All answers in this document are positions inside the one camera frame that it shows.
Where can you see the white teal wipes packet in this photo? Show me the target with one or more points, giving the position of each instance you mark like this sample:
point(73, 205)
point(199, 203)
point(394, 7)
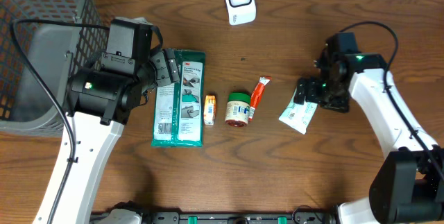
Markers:
point(298, 116)

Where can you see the green 3M cloth package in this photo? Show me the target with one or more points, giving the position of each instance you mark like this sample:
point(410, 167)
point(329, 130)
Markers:
point(178, 117)

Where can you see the orange stick sachet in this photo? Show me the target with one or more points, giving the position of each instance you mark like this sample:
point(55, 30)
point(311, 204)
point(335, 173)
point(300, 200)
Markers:
point(257, 95)

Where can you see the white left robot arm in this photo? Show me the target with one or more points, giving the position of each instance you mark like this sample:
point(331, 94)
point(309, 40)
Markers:
point(98, 104)

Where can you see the small orange white box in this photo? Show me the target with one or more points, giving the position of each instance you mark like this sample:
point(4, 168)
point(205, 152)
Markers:
point(209, 113)

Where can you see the grey plastic mesh basket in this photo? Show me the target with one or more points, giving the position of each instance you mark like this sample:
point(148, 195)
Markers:
point(57, 37)

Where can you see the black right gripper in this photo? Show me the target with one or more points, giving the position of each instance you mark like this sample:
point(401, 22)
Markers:
point(312, 94)

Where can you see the white barcode scanner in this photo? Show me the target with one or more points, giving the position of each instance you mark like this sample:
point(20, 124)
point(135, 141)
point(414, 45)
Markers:
point(241, 11)

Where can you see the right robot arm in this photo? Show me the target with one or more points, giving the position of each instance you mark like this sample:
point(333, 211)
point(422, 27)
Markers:
point(409, 185)

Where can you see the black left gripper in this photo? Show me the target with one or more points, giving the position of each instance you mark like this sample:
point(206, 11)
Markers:
point(166, 63)

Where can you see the green lid jar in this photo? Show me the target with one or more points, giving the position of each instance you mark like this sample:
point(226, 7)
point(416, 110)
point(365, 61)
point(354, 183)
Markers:
point(237, 111)

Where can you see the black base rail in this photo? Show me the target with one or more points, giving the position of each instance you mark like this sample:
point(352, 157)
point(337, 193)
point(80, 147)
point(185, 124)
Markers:
point(302, 216)

